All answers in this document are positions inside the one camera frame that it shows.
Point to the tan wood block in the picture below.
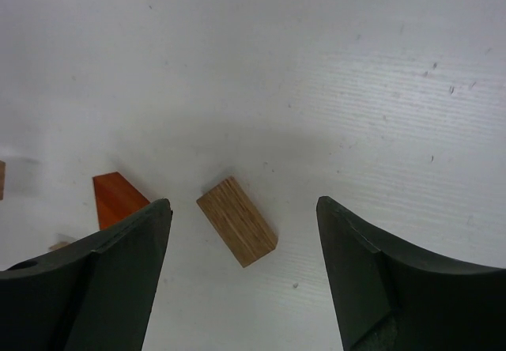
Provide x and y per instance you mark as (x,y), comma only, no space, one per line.
(238,222)

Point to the short light wood block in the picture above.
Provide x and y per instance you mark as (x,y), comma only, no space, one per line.
(2,178)

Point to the long light wood block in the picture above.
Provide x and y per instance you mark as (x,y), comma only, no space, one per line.
(58,245)

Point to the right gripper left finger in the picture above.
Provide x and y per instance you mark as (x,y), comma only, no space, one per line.
(96,293)

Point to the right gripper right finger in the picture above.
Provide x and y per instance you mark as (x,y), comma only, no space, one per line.
(390,294)

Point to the orange triangular wood block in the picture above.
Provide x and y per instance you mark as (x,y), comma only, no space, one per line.
(116,199)

